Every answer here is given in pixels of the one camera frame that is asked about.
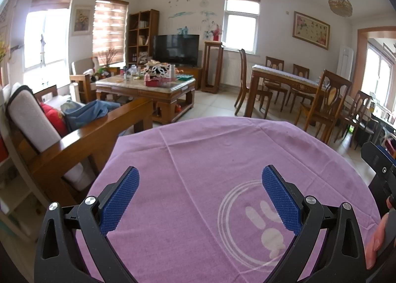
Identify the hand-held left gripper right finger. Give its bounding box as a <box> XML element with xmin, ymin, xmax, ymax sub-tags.
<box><xmin>262</xmin><ymin>165</ymin><xmax>367</xmax><ymax>283</ymax></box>

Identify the red flower pot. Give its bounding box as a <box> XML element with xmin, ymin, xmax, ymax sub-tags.
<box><xmin>210</xmin><ymin>24</ymin><xmax>223</xmax><ymax>42</ymax></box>

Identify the striped roller blind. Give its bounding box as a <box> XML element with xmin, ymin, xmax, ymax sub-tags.
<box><xmin>93</xmin><ymin>0</ymin><xmax>129</xmax><ymax>60</ymax></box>

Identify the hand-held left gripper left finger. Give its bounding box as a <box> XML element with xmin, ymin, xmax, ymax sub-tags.
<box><xmin>34</xmin><ymin>166</ymin><xmax>140</xmax><ymax>283</ymax></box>

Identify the white wall radiator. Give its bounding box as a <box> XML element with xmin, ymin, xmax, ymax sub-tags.
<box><xmin>223</xmin><ymin>58</ymin><xmax>248</xmax><ymax>87</ymax></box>

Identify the wooden door frame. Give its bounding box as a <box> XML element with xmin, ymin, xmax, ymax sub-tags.
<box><xmin>356</xmin><ymin>26</ymin><xmax>396</xmax><ymax>85</ymax></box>

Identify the white standing air conditioner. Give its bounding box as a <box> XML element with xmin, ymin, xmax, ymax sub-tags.
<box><xmin>336</xmin><ymin>46</ymin><xmax>355</xmax><ymax>83</ymax></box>

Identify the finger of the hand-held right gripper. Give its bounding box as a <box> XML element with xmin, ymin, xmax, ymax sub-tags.
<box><xmin>360</xmin><ymin>141</ymin><xmax>396</xmax><ymax>178</ymax></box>

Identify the person's right hand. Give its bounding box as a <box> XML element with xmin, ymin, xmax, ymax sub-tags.
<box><xmin>364</xmin><ymin>213</ymin><xmax>391</xmax><ymax>269</ymax></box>

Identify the white framed window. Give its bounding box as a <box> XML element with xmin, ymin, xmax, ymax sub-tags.
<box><xmin>225</xmin><ymin>0</ymin><xmax>261</xmax><ymax>54</ymax></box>

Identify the flat screen television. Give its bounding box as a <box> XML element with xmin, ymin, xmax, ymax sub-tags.
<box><xmin>153</xmin><ymin>34</ymin><xmax>200</xmax><ymax>67</ymax></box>

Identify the tall wooden plant stand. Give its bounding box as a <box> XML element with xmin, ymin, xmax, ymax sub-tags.
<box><xmin>201</xmin><ymin>41</ymin><xmax>225</xmax><ymax>94</ymax></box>

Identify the wooden television cabinet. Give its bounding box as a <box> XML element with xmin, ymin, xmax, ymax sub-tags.
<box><xmin>178</xmin><ymin>66</ymin><xmax>203</xmax><ymax>90</ymax></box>

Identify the purple tablecloth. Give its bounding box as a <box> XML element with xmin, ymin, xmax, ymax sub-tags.
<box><xmin>76</xmin><ymin>116</ymin><xmax>382</xmax><ymax>283</ymax></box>

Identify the wooden bookshelf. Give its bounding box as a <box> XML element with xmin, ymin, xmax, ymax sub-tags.
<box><xmin>127</xmin><ymin>9</ymin><xmax>160</xmax><ymax>67</ymax></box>

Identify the vase of dry branches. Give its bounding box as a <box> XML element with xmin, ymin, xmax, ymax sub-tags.
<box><xmin>100</xmin><ymin>48</ymin><xmax>120</xmax><ymax>68</ymax></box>

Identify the wooden coffee table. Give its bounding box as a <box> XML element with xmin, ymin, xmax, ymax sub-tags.
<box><xmin>95</xmin><ymin>74</ymin><xmax>196</xmax><ymax>124</ymax></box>

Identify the large bright window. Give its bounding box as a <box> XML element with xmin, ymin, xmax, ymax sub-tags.
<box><xmin>23</xmin><ymin>0</ymin><xmax>73</xmax><ymax>70</ymax></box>

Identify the beige armchair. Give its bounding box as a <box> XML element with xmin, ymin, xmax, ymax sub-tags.
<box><xmin>70</xmin><ymin>56</ymin><xmax>102</xmax><ymax>102</ymax></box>

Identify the wooden dining chair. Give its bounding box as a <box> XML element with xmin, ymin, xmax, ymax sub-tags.
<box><xmin>265</xmin><ymin>56</ymin><xmax>288</xmax><ymax>104</ymax></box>
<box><xmin>334</xmin><ymin>90</ymin><xmax>373</xmax><ymax>147</ymax></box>
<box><xmin>292</xmin><ymin>64</ymin><xmax>310</xmax><ymax>105</ymax></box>
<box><xmin>294</xmin><ymin>69</ymin><xmax>353</xmax><ymax>144</ymax></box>
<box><xmin>234</xmin><ymin>48</ymin><xmax>273</xmax><ymax>116</ymax></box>

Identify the white shelf unit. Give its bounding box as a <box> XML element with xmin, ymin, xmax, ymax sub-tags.
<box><xmin>0</xmin><ymin>134</ymin><xmax>41</xmax><ymax>240</ymax></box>

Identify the wooden sofa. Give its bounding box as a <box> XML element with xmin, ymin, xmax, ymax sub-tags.
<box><xmin>8</xmin><ymin>83</ymin><xmax>153</xmax><ymax>206</ymax></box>

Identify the white sofa cushion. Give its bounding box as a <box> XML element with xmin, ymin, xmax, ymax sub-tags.
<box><xmin>8</xmin><ymin>84</ymin><xmax>93</xmax><ymax>191</ymax></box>

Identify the wooden dining table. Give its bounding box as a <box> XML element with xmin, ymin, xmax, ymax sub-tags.
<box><xmin>244</xmin><ymin>64</ymin><xmax>328</xmax><ymax>119</ymax></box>

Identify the red pillow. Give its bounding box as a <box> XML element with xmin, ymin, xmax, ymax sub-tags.
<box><xmin>40</xmin><ymin>103</ymin><xmax>69</xmax><ymax>136</ymax></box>

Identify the white lattice basket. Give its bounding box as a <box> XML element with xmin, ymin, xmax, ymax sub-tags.
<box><xmin>145</xmin><ymin>60</ymin><xmax>174</xmax><ymax>78</ymax></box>

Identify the side room window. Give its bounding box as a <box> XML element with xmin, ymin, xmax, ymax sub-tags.
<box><xmin>367</xmin><ymin>43</ymin><xmax>396</xmax><ymax>110</ymax></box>

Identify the blue cloth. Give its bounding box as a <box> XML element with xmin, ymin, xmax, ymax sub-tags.
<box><xmin>60</xmin><ymin>100</ymin><xmax>121</xmax><ymax>132</ymax></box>

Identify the yellow flower bunch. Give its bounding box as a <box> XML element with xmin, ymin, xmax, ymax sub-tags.
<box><xmin>0</xmin><ymin>40</ymin><xmax>10</xmax><ymax>63</ymax></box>

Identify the flower picture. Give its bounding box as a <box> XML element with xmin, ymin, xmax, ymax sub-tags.
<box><xmin>72</xmin><ymin>7</ymin><xmax>93</xmax><ymax>36</ymax></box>

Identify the wide framed picture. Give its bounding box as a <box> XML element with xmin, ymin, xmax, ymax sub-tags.
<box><xmin>292</xmin><ymin>11</ymin><xmax>330</xmax><ymax>51</ymax></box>

